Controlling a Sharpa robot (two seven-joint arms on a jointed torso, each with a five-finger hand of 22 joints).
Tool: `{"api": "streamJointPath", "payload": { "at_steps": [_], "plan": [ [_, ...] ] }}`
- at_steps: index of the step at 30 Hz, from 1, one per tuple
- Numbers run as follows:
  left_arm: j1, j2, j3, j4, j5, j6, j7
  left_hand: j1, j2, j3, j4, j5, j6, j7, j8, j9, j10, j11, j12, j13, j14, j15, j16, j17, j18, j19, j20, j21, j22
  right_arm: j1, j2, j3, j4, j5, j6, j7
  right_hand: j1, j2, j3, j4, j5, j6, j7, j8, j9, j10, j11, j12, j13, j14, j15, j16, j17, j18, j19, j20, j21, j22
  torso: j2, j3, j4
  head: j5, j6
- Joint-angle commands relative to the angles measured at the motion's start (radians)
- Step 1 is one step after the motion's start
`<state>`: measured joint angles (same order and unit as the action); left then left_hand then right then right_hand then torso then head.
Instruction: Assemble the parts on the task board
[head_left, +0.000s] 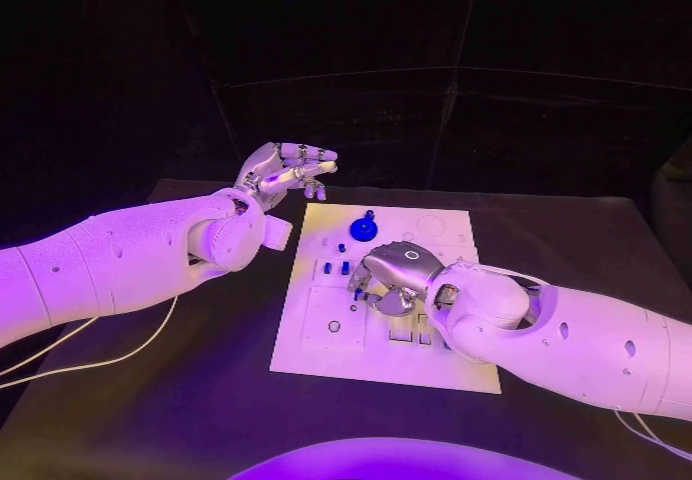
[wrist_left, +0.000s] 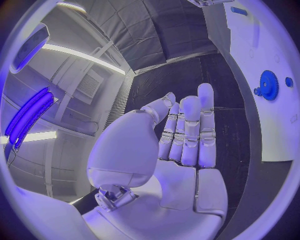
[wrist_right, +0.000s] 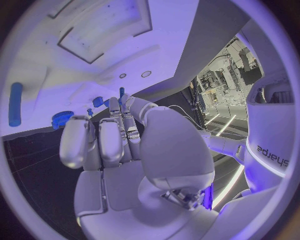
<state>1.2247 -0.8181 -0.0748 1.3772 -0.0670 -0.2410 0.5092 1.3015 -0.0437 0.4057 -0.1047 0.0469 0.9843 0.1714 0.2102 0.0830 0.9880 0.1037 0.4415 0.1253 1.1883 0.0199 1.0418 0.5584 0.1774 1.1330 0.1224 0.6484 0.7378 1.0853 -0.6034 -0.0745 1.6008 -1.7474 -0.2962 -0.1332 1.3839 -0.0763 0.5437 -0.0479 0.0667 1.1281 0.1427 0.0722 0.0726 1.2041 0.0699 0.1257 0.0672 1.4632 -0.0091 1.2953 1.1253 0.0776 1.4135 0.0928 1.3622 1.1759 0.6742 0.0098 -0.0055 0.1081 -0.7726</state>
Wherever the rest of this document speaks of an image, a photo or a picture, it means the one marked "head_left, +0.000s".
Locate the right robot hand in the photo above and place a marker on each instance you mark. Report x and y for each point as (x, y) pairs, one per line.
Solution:
(399, 266)

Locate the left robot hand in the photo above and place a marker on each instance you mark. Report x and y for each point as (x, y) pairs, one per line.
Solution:
(269, 168)

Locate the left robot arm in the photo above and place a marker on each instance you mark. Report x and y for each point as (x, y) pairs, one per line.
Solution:
(134, 255)

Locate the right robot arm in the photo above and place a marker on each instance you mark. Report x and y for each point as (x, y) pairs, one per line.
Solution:
(566, 356)

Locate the white task board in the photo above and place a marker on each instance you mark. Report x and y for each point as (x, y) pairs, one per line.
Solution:
(334, 356)

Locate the blue gear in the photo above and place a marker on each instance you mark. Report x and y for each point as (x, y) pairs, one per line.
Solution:
(363, 228)

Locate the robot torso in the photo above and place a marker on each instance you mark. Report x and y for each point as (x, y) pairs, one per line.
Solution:
(399, 461)

